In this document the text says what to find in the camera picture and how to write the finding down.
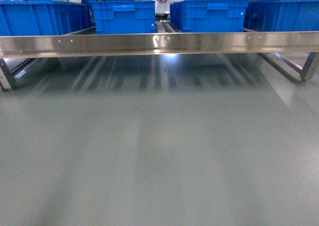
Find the stainless steel shelf rack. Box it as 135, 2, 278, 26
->
0, 23, 319, 91

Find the blue plastic bin centre right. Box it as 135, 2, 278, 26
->
170, 0, 249, 33

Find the blue plastic bin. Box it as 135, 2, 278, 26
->
91, 0, 156, 34
170, 0, 249, 33
0, 0, 94, 36
244, 0, 319, 32

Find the blue plastic bin centre left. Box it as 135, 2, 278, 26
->
91, 0, 156, 34

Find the blue plastic bin far right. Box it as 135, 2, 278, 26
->
244, 0, 319, 32

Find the blue plastic bin far left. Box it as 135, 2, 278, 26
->
0, 0, 94, 36

